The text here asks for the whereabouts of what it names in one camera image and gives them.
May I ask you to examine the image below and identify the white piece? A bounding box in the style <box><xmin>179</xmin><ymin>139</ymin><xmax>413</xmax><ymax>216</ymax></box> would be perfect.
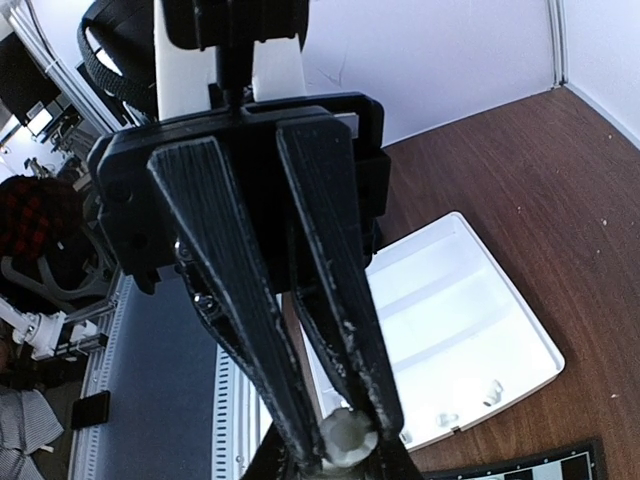
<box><xmin>319</xmin><ymin>408</ymin><xmax>378</xmax><ymax>471</ymax></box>

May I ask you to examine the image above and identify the black phone on floor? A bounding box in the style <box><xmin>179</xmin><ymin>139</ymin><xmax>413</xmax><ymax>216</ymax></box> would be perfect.
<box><xmin>71</xmin><ymin>390</ymin><xmax>111</xmax><ymax>430</ymax></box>

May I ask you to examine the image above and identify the aluminium front rail frame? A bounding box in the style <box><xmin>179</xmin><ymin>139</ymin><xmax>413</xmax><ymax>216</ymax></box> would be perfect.
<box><xmin>68</xmin><ymin>270</ymin><xmax>261</xmax><ymax>479</ymax></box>

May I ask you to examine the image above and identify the white plastic compartment tray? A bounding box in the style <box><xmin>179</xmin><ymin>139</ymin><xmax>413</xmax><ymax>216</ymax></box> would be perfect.
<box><xmin>294</xmin><ymin>210</ymin><xmax>566</xmax><ymax>454</ymax></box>

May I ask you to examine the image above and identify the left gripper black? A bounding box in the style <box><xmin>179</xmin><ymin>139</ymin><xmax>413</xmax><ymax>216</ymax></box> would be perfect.
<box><xmin>88</xmin><ymin>93</ymin><xmax>404</xmax><ymax>468</ymax></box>

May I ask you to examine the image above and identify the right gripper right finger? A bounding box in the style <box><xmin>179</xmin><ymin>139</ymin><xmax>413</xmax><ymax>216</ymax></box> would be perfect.
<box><xmin>363</xmin><ymin>425</ymin><xmax>423</xmax><ymax>480</ymax></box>

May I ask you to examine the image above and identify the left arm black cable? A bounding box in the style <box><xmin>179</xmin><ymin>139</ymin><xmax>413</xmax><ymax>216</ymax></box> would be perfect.
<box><xmin>77</xmin><ymin>0</ymin><xmax>161</xmax><ymax>121</ymax></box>

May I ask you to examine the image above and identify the left aluminium corner post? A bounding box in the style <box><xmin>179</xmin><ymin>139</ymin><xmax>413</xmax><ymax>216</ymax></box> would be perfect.
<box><xmin>545</xmin><ymin>0</ymin><xmax>568</xmax><ymax>88</ymax></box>

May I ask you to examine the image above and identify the person in plaid shirt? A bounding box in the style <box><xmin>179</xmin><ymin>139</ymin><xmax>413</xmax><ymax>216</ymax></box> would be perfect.
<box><xmin>0</xmin><ymin>174</ymin><xmax>121</xmax><ymax>311</ymax></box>

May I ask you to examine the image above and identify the black white chess board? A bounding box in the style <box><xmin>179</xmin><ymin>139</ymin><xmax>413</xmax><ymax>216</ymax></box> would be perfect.
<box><xmin>422</xmin><ymin>438</ymin><xmax>609</xmax><ymax>480</ymax></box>

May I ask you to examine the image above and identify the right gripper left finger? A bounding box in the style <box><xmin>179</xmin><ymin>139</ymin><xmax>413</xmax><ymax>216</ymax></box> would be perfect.
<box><xmin>241</xmin><ymin>422</ymin><xmax>320</xmax><ymax>480</ymax></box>

